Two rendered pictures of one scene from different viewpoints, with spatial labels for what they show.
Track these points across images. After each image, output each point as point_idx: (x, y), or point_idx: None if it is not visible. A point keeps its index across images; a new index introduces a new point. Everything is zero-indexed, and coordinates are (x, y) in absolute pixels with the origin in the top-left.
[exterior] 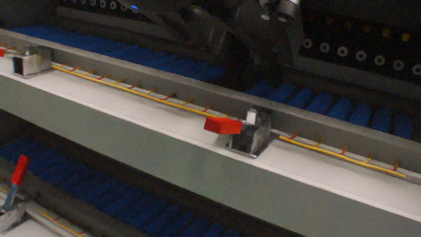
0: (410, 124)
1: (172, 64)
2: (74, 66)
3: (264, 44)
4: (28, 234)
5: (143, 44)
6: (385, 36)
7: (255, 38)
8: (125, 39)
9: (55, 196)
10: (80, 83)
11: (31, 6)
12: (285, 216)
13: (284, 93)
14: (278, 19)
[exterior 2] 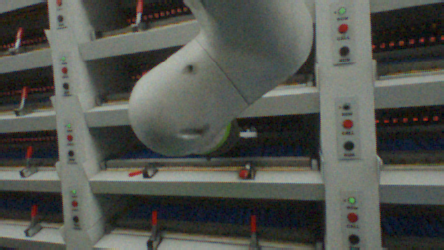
0: (300, 148)
1: None
2: (166, 166)
3: (245, 143)
4: (166, 245)
5: None
6: (280, 117)
7: (243, 143)
8: None
9: (170, 223)
10: (174, 173)
11: (121, 142)
12: (270, 194)
13: (252, 151)
14: (252, 141)
